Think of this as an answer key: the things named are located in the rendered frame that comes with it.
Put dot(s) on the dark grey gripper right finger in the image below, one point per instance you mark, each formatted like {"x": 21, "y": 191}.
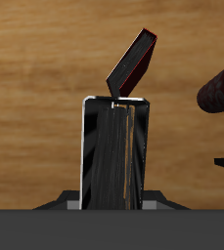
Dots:
{"x": 152, "y": 201}

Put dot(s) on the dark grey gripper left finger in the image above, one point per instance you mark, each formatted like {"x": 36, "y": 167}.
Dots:
{"x": 70, "y": 200}

